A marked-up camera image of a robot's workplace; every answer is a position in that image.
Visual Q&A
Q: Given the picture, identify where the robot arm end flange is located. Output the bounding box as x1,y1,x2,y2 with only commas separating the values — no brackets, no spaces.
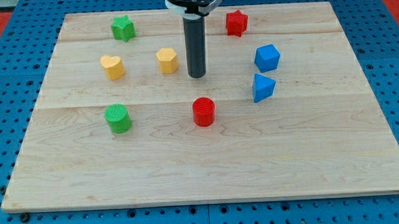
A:
164,0,223,20

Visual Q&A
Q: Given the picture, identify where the yellow heart block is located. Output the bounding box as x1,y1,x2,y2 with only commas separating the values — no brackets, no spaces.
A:
100,55,125,81

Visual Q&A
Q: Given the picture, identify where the red cylinder block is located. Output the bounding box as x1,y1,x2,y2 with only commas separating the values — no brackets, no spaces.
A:
193,97,216,127

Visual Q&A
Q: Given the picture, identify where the yellow hexagon block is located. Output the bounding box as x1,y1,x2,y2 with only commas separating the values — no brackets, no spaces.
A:
155,47,179,74

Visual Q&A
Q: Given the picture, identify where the blue triangle block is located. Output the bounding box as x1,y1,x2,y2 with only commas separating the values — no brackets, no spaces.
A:
252,74,276,103

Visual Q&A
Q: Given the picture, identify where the green cylinder block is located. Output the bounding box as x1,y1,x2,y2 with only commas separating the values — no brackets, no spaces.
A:
104,103,132,134

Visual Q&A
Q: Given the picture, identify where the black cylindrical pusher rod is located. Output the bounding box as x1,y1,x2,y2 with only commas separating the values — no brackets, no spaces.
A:
183,18,206,78

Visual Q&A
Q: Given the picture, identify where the wooden board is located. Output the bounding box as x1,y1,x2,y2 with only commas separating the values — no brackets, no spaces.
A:
2,2,399,213

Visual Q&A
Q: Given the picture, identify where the blue cube block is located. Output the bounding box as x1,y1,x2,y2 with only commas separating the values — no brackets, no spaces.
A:
255,44,280,73

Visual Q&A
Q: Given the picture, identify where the red star block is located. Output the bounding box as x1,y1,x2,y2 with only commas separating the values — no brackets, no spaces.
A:
226,10,249,37

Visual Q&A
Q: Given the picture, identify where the green star block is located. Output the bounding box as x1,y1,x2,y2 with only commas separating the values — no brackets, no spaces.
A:
111,16,136,43

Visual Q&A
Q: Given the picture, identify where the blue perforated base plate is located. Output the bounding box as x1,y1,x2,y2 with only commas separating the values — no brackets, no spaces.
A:
0,0,399,224

